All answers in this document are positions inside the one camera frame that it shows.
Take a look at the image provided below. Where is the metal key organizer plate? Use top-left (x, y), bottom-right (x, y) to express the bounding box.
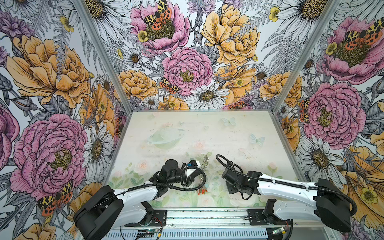
top-left (201, 155), bottom-right (209, 189)

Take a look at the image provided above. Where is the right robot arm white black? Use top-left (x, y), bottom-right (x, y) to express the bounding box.
top-left (222, 168), bottom-right (357, 232)

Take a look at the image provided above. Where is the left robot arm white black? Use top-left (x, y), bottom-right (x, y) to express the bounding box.
top-left (74, 159), bottom-right (201, 240)

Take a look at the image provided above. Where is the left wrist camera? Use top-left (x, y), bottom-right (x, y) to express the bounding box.
top-left (181, 160), bottom-right (201, 175)

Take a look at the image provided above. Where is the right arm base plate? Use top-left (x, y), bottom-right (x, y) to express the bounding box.
top-left (244, 209), bottom-right (291, 226)

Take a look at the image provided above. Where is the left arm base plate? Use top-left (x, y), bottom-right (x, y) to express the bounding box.
top-left (124, 210), bottom-right (168, 227)

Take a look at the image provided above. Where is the aluminium front rail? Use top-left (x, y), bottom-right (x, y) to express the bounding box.
top-left (77, 206), bottom-right (334, 230)

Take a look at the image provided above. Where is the white vented cable duct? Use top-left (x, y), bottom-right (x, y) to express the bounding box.
top-left (104, 228), bottom-right (268, 240)

